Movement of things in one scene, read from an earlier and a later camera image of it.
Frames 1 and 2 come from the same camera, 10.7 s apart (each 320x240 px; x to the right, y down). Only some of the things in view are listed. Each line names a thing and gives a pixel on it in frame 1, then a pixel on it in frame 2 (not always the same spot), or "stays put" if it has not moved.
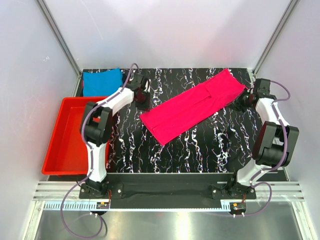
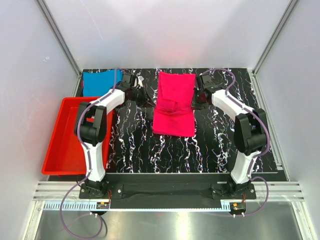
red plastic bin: (67, 153) stays put
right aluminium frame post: (293, 5) stays put
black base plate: (164, 191) stays put
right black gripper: (238, 106) → (195, 105)
